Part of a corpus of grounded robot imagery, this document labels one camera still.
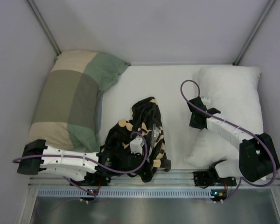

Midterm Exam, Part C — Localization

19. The white pillow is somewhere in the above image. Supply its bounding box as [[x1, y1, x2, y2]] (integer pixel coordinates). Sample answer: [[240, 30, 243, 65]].
[[184, 66, 263, 168]]

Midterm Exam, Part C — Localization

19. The black floral plush pillowcase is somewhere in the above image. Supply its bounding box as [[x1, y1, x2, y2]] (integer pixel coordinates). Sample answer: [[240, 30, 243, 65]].
[[100, 97, 171, 182]]

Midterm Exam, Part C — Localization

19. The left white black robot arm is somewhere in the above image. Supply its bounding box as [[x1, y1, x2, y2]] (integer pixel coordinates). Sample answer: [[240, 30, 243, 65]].
[[13, 138, 148, 182]]

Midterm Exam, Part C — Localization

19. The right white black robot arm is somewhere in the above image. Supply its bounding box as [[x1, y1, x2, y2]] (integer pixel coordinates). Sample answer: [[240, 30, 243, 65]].
[[187, 97, 280, 186]]

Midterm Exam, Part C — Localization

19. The green beige patchwork pillow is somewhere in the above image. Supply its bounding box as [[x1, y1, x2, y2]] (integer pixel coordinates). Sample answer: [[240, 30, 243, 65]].
[[28, 50, 130, 152]]

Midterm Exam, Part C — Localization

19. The white care label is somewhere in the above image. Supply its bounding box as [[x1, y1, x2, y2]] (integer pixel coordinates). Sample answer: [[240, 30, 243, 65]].
[[152, 124, 161, 140]]

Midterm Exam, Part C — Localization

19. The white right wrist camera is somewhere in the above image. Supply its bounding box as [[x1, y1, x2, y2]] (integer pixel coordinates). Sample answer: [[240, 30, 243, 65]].
[[201, 97, 211, 107]]

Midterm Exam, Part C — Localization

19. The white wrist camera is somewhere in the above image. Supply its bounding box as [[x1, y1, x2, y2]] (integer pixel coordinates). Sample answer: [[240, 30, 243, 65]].
[[201, 97, 211, 107], [130, 137, 146, 155]]

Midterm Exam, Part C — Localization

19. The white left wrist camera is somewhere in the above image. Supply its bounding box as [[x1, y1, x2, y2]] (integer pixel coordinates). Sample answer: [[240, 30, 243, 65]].
[[130, 137, 146, 155]]

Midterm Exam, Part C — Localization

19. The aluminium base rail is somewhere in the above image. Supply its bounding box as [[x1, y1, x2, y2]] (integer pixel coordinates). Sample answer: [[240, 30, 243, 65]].
[[29, 169, 280, 187]]

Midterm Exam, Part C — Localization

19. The right aluminium corner post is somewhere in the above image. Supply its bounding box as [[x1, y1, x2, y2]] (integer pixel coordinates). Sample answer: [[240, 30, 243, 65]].
[[232, 0, 277, 66]]

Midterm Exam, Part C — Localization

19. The aluminium corner post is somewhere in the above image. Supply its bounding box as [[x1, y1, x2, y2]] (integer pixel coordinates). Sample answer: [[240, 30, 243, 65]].
[[232, 0, 277, 66], [25, 0, 61, 56]]

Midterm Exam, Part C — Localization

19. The perforated grey cable duct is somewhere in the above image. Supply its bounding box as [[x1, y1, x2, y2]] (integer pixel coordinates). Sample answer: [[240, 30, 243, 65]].
[[37, 187, 226, 199]]

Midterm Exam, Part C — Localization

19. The left aluminium corner post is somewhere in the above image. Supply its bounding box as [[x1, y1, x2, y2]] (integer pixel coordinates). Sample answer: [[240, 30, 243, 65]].
[[25, 0, 61, 56]]

